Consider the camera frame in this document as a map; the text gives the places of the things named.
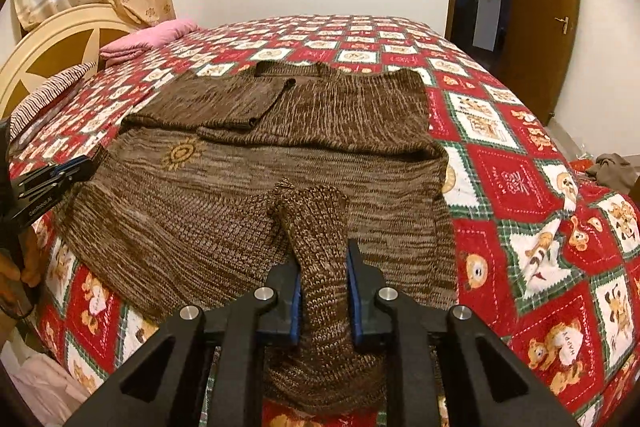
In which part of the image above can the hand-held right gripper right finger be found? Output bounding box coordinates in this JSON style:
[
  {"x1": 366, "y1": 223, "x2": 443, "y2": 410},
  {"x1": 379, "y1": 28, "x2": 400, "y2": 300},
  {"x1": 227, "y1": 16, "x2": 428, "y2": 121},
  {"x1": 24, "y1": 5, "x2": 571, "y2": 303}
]
[{"x1": 346, "y1": 239, "x2": 581, "y2": 427}]

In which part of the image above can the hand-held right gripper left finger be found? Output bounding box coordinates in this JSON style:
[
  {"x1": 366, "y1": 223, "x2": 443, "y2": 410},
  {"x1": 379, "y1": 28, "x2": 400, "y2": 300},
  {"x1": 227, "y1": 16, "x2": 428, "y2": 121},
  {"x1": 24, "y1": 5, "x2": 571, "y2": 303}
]
[{"x1": 65, "y1": 259, "x2": 302, "y2": 427}]

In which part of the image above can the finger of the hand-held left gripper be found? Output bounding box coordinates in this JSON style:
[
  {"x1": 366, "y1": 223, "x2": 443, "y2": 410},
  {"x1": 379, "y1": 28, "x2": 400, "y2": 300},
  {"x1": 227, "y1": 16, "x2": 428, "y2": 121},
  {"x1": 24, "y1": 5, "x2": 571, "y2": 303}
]
[
  {"x1": 47, "y1": 158, "x2": 97, "y2": 190},
  {"x1": 11, "y1": 156, "x2": 90, "y2": 192}
]

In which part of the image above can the brown knitted sweater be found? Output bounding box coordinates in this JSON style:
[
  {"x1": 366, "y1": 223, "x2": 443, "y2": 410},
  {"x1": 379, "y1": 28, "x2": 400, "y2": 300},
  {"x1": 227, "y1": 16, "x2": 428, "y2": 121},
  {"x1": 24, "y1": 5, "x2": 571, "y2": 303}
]
[{"x1": 52, "y1": 61, "x2": 459, "y2": 409}]

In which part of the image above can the person's left hand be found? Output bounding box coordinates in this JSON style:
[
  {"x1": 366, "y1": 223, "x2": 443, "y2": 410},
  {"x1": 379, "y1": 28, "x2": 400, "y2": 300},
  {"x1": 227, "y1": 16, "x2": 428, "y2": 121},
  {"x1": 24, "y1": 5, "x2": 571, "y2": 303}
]
[{"x1": 0, "y1": 228, "x2": 44, "y2": 290}]

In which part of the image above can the striped pillow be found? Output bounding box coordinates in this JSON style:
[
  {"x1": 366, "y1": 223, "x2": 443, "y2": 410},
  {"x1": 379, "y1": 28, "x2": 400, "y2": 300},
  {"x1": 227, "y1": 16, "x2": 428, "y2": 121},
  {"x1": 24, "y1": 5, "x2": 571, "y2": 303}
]
[{"x1": 10, "y1": 62, "x2": 99, "y2": 138}]

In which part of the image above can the cream wooden headboard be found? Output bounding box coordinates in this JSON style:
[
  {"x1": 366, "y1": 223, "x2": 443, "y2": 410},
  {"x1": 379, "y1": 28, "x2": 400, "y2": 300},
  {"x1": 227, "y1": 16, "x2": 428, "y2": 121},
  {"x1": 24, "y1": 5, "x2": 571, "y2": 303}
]
[{"x1": 0, "y1": 4, "x2": 147, "y2": 118}]

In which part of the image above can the pink folded pillow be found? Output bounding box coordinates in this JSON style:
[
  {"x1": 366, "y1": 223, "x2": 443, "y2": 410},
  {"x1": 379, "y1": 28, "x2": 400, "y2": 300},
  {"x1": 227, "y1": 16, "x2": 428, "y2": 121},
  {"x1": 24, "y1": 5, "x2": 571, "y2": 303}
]
[{"x1": 100, "y1": 19, "x2": 199, "y2": 68}]

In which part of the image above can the pale pink cloth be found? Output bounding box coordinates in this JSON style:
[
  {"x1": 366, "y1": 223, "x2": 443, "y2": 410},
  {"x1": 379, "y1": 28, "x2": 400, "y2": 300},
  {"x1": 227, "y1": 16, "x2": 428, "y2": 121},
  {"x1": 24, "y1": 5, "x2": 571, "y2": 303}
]
[{"x1": 9, "y1": 346, "x2": 92, "y2": 414}]

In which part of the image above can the red checkered printed blanket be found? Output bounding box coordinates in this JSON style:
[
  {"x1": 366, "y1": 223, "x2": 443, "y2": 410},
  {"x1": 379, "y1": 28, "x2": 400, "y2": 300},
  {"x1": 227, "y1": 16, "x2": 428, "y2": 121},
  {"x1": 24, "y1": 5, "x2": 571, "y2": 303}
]
[{"x1": 7, "y1": 14, "x2": 640, "y2": 427}]

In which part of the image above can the grey cloth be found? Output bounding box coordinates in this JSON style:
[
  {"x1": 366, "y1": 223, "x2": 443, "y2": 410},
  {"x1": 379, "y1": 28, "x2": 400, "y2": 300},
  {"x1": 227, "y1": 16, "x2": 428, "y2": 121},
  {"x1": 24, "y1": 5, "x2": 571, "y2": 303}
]
[{"x1": 586, "y1": 152, "x2": 637, "y2": 196}]

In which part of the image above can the brown wooden door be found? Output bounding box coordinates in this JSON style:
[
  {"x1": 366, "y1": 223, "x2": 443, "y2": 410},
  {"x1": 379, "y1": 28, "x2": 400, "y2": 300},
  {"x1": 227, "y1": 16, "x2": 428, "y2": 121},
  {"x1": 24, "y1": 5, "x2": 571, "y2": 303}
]
[{"x1": 500, "y1": 0, "x2": 584, "y2": 120}]

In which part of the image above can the black cable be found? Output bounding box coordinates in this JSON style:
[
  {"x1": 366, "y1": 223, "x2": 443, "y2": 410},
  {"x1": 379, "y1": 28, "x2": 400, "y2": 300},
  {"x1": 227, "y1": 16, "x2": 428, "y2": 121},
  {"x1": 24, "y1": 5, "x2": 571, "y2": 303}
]
[{"x1": 0, "y1": 298, "x2": 37, "y2": 321}]

